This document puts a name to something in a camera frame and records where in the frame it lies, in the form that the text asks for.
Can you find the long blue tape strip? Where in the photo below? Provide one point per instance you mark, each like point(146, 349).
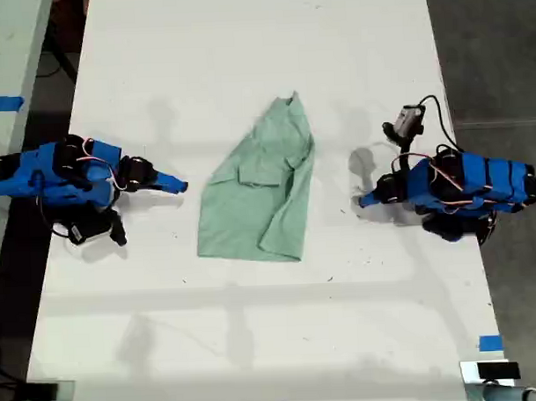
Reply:
point(0, 104)

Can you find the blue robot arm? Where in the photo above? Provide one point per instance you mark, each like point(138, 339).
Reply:
point(51, 181)
point(474, 180)

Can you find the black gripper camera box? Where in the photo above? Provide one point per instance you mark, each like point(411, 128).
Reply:
point(86, 229)

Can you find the grey gripper camera box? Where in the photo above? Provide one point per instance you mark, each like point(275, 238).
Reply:
point(408, 121)

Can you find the small black box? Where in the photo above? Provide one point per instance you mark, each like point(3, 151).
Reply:
point(497, 371)
point(41, 392)

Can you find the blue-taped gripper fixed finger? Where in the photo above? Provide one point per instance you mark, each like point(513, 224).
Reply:
point(373, 195)
point(170, 180)

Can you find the pale green T-shirt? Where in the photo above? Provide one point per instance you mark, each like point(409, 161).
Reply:
point(254, 192)

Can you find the white side table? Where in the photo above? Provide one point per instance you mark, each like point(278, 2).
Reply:
point(3, 51)

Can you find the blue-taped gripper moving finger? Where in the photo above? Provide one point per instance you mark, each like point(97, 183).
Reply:
point(374, 202)
point(164, 187)

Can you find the short blue tape piece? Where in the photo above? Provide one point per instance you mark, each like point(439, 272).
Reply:
point(490, 343)

